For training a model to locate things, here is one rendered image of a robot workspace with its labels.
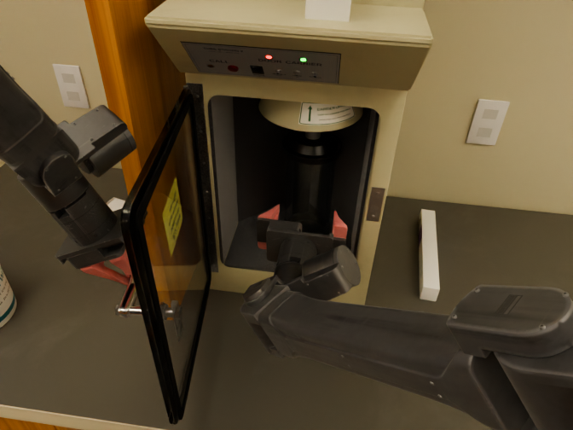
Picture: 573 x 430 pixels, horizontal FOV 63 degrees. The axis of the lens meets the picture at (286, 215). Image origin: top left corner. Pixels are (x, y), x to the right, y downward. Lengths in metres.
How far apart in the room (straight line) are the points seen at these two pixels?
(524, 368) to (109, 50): 0.56
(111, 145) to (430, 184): 0.91
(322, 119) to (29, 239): 0.76
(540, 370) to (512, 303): 0.04
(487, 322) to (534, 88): 0.97
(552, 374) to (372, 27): 0.40
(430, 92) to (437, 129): 0.10
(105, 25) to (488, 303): 0.52
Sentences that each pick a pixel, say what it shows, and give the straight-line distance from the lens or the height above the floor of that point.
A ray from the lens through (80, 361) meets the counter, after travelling 0.94.
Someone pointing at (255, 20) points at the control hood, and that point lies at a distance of 0.57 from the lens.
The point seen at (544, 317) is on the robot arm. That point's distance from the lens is 0.28.
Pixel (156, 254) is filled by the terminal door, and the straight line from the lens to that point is 0.56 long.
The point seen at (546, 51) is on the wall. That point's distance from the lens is 1.19.
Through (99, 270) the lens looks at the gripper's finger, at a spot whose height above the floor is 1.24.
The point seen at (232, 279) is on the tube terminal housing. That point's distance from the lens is 0.95.
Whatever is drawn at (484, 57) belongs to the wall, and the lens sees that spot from 1.16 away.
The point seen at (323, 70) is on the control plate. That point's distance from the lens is 0.62.
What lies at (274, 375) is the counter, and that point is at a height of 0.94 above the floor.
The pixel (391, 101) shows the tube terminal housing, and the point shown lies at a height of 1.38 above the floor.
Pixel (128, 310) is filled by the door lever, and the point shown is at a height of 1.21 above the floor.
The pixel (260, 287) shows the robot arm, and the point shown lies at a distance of 0.59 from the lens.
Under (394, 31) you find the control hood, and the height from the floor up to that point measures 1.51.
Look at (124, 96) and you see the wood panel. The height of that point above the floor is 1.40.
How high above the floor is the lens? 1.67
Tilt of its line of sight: 38 degrees down
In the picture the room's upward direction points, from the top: 2 degrees clockwise
